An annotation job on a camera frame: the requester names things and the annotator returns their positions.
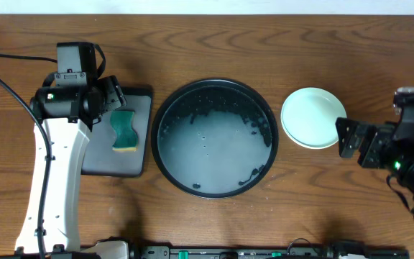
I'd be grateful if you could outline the green yellow sponge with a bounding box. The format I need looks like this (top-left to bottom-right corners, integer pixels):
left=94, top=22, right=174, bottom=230
left=110, top=111, right=139, bottom=152

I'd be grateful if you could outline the light teal plate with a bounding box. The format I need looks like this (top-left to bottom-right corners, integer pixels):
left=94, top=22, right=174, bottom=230
left=280, top=87, right=346, bottom=150

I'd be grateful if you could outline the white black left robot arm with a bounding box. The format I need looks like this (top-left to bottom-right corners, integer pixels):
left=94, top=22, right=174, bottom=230
left=13, top=73, right=127, bottom=258

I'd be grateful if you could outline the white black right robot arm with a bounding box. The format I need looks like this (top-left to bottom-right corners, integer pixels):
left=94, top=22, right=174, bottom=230
left=336, top=117, right=414, bottom=218

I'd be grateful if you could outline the black round tray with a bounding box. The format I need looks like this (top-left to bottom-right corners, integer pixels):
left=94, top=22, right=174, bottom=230
left=151, top=78, right=279, bottom=199

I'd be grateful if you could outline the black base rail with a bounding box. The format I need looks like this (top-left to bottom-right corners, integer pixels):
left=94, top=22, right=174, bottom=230
left=130, top=238, right=410, bottom=259

